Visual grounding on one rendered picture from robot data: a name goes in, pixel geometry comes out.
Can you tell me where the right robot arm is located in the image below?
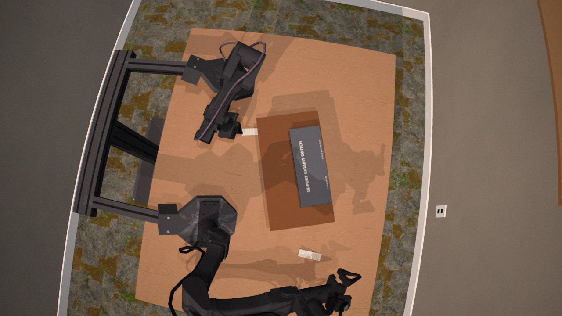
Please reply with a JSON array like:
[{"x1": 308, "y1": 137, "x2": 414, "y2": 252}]
[{"x1": 182, "y1": 201, "x2": 330, "y2": 316}]

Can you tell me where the beige ridged plastic wedge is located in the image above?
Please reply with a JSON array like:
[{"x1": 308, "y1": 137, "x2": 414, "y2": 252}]
[
  {"x1": 242, "y1": 128, "x2": 258, "y2": 136},
  {"x1": 298, "y1": 249, "x2": 319, "y2": 260}
]

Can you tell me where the brown wooden stand with grey legs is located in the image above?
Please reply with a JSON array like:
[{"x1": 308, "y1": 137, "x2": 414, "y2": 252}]
[{"x1": 256, "y1": 111, "x2": 335, "y2": 231}]

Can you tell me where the grey network switch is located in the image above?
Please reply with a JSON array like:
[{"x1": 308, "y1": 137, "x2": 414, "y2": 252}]
[{"x1": 289, "y1": 126, "x2": 332, "y2": 208}]

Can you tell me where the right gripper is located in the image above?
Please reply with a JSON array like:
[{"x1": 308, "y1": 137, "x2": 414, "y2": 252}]
[{"x1": 315, "y1": 268, "x2": 362, "y2": 315}]

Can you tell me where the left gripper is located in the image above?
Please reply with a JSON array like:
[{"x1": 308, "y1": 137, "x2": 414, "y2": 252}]
[{"x1": 217, "y1": 112, "x2": 243, "y2": 139}]

